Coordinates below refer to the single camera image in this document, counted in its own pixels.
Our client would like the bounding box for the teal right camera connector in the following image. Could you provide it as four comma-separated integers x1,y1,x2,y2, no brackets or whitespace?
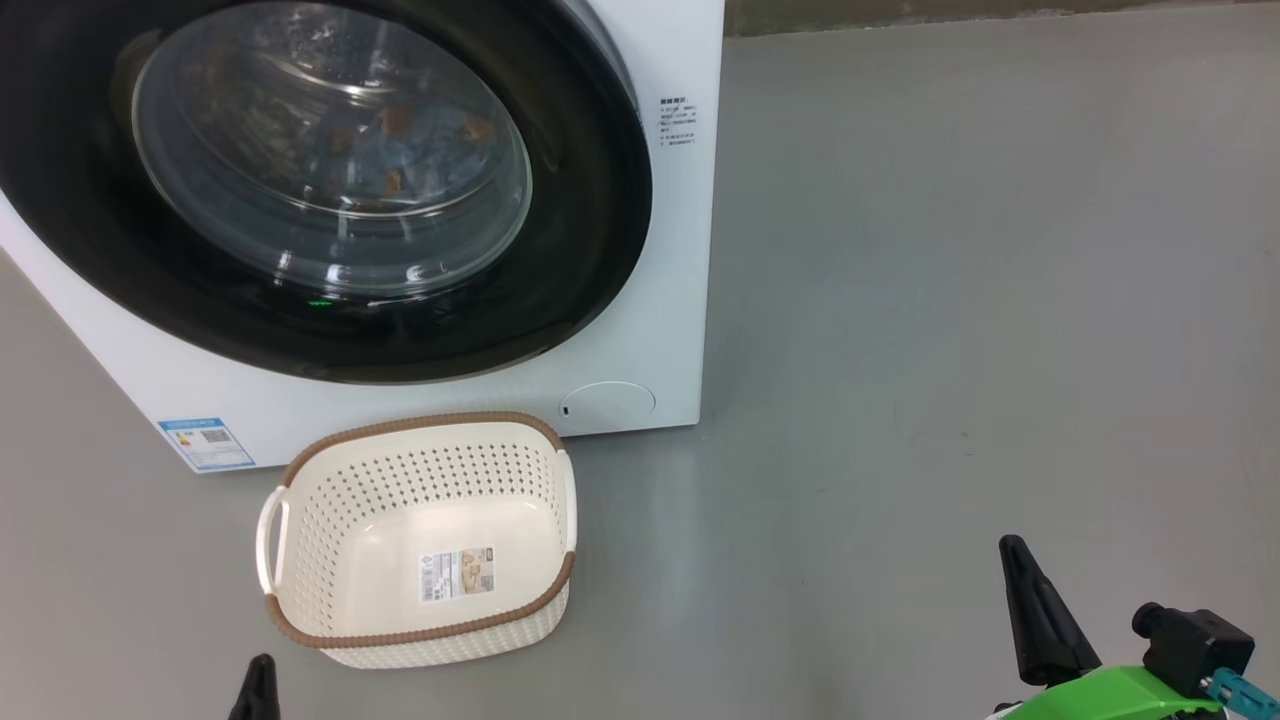
1205,668,1280,716

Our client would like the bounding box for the blue energy label sticker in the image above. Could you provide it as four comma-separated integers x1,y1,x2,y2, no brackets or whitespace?
157,417,256,473

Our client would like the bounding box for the blue cartoon print garment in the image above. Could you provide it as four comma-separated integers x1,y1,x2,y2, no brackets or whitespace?
300,95,501,201

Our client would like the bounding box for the white perforated basket brown rim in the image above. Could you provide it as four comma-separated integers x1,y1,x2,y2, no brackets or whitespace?
255,411,579,671

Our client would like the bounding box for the paper basket label sticker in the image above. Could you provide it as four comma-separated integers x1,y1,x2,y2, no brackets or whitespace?
418,545,498,604

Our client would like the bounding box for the round white filter cover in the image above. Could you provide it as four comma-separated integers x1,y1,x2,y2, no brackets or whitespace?
558,381,658,437

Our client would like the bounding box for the white washing machine body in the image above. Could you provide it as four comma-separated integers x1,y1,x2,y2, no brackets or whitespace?
0,0,726,476

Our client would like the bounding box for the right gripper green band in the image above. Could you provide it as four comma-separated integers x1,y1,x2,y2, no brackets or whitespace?
995,535,1227,720

